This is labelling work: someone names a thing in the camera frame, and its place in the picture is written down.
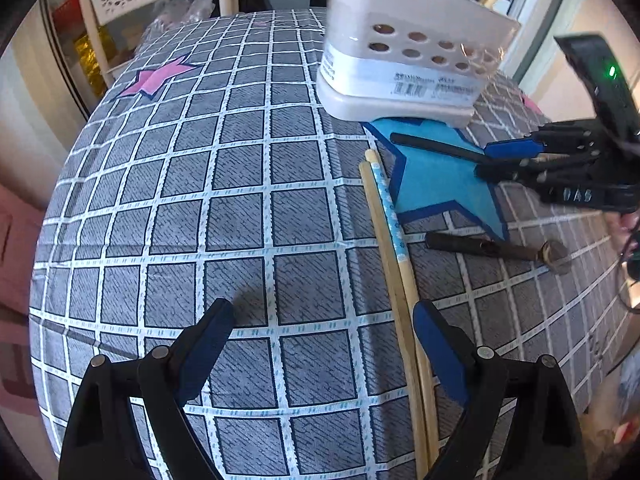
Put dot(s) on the plain bamboo chopstick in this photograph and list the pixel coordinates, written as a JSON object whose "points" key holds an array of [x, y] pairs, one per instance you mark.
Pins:
{"points": [[417, 369]]}

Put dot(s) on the blue star sticker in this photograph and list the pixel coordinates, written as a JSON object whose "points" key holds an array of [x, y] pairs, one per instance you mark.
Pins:
{"points": [[424, 183]]}

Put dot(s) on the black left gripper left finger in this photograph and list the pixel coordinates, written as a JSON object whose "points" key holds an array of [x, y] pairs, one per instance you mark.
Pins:
{"points": [[101, 439]]}

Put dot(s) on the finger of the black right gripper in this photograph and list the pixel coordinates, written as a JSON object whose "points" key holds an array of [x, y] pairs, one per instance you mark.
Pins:
{"points": [[514, 149], [505, 171]]}

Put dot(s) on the black handled spoon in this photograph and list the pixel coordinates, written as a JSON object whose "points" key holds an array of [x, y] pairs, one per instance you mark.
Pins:
{"points": [[438, 147]]}

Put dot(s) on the dark handled spoon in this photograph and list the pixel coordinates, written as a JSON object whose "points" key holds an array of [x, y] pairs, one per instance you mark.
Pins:
{"points": [[553, 254]]}

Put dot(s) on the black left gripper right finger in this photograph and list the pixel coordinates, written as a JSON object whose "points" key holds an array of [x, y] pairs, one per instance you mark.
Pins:
{"points": [[544, 440]]}

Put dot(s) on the pink star sticker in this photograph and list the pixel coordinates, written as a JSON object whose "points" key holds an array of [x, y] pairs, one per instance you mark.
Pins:
{"points": [[148, 82]]}

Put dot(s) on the beige plastic utensil holder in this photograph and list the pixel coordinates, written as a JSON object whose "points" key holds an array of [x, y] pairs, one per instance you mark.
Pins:
{"points": [[426, 59]]}

